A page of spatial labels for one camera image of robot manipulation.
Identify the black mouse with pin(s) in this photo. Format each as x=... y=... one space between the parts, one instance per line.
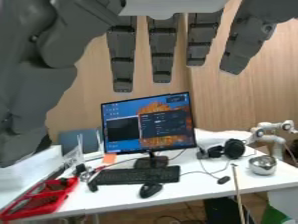
x=150 y=190

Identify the computer monitor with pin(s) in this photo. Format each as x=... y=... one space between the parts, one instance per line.
x=147 y=123

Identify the small black oval device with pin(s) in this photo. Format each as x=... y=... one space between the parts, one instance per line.
x=223 y=180

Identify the white router with antennas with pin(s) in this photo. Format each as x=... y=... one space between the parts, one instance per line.
x=90 y=146

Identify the small black block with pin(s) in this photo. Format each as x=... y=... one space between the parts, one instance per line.
x=91 y=186

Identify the metal bowl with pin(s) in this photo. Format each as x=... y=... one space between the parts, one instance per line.
x=262 y=165

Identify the small white jointed device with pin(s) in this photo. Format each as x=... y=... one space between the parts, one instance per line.
x=270 y=130

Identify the black keyboard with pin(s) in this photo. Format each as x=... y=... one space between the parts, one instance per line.
x=137 y=175

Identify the white desk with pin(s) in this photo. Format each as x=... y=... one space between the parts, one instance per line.
x=194 y=191

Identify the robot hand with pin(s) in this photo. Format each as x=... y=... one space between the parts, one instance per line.
x=30 y=83

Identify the thin stick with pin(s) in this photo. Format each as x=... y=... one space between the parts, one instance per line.
x=238 y=195

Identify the black headphones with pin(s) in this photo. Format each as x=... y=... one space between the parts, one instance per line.
x=232 y=148

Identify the red tray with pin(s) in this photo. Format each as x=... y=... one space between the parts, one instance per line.
x=59 y=186
x=23 y=208

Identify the orange sticky note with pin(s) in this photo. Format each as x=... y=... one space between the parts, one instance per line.
x=109 y=158

